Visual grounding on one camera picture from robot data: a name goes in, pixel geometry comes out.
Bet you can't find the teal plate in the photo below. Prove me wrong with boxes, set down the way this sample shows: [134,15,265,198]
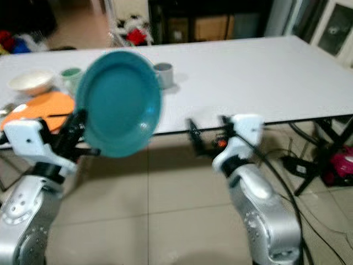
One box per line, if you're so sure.
[74,50,163,158]

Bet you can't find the grey plastic cup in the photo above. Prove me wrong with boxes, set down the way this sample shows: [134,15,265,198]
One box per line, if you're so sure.
[153,62,174,90]

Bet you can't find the green ceramic mug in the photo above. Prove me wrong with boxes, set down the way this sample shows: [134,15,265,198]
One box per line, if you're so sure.
[61,67,83,93]

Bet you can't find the white bowl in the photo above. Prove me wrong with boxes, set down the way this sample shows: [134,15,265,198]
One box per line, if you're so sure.
[8,70,56,97]

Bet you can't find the golden spoon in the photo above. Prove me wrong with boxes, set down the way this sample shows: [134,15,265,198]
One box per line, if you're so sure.
[0,102,16,118]

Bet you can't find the black power strip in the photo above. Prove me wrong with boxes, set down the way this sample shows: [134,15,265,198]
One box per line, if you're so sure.
[281,155,312,173]

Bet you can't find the blue beanbag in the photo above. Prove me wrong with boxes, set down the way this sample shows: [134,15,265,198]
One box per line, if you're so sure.
[12,39,34,55]

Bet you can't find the black folding table leg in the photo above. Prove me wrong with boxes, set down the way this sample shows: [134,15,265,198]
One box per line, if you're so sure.
[290,116,353,197]

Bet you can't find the brown cardboard box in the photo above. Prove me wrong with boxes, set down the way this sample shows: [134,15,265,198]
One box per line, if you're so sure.
[193,15,236,41]

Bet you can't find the red beanbag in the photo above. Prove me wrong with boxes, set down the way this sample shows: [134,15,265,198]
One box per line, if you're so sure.
[0,30,16,53]

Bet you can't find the black shelf unit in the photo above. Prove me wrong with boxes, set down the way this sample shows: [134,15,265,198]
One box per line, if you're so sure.
[148,0,268,45]

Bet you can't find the black cabinet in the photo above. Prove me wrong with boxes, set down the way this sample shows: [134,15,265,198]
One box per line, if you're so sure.
[0,0,50,31]

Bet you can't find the pink floor appliance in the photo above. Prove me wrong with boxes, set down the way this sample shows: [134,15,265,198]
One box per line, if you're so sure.
[330,146,353,187]

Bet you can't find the white glass door cabinet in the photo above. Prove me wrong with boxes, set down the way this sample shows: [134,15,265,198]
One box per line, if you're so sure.
[309,0,353,62]

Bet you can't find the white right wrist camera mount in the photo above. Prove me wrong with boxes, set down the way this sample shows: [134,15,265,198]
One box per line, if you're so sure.
[212,114,264,173]

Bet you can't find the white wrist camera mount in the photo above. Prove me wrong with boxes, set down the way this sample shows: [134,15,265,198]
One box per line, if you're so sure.
[3,119,69,176]
[212,114,264,173]

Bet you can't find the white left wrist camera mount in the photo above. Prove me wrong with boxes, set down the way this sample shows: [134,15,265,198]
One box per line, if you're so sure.
[3,119,69,176]

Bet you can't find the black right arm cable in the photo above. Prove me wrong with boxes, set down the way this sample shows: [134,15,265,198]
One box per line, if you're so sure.
[251,146,312,265]

